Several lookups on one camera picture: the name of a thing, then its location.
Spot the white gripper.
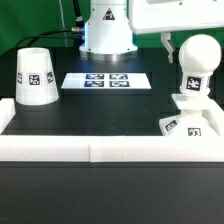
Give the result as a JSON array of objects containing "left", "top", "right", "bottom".
[{"left": 129, "top": 0, "right": 224, "bottom": 63}]

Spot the white lamp bulb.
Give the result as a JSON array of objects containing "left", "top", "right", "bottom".
[{"left": 178, "top": 34, "right": 222, "bottom": 99}]

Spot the white lamp base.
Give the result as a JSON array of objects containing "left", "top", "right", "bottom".
[{"left": 159, "top": 94, "right": 219, "bottom": 137}]

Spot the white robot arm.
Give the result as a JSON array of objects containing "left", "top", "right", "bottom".
[{"left": 80, "top": 0, "right": 224, "bottom": 61}]

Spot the white lamp shade cone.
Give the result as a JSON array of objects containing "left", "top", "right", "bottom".
[{"left": 16, "top": 47, "right": 59, "bottom": 106}]

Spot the white marker tag plate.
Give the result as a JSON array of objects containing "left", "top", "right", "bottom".
[{"left": 61, "top": 73, "right": 151, "bottom": 89}]

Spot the white right fence bar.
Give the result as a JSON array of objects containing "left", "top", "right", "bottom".
[{"left": 202, "top": 99, "right": 224, "bottom": 137}]

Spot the white fence bar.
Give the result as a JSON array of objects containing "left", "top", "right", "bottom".
[
  {"left": 0, "top": 98, "right": 16, "bottom": 135},
  {"left": 202, "top": 99, "right": 224, "bottom": 137},
  {"left": 0, "top": 135, "right": 224, "bottom": 163}
]

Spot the white front fence bar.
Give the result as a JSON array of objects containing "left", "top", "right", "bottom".
[{"left": 0, "top": 135, "right": 224, "bottom": 163}]

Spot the white left fence bar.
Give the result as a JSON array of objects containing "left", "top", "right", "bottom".
[{"left": 0, "top": 98, "right": 16, "bottom": 135}]

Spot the black cable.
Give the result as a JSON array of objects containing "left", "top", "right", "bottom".
[{"left": 15, "top": 0, "right": 86, "bottom": 51}]

